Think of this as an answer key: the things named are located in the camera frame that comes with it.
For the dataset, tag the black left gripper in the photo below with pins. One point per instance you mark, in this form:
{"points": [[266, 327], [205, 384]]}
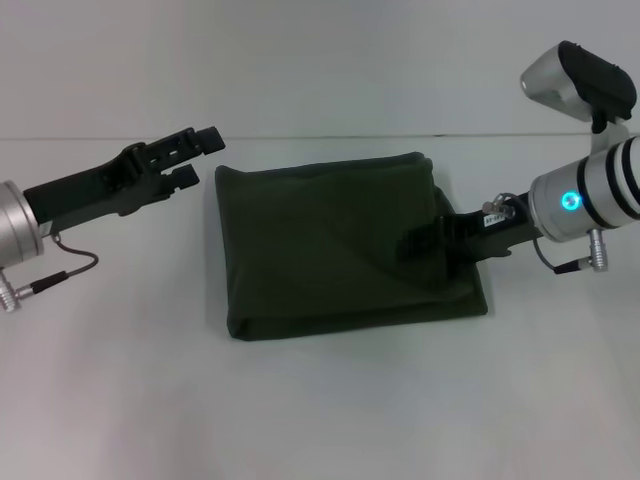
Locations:
{"points": [[90, 192]]}

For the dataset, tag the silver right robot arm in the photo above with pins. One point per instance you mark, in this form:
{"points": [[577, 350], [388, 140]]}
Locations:
{"points": [[585, 195]]}

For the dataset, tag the dark green t-shirt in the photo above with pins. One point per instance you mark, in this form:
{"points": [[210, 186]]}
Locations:
{"points": [[330, 250]]}

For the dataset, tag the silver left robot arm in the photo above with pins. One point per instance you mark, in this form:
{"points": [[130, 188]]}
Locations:
{"points": [[20, 222]]}

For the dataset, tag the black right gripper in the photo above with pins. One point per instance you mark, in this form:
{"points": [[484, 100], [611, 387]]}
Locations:
{"points": [[500, 230]]}

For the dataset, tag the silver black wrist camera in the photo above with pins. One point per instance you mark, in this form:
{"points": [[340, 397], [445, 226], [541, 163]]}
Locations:
{"points": [[575, 82]]}

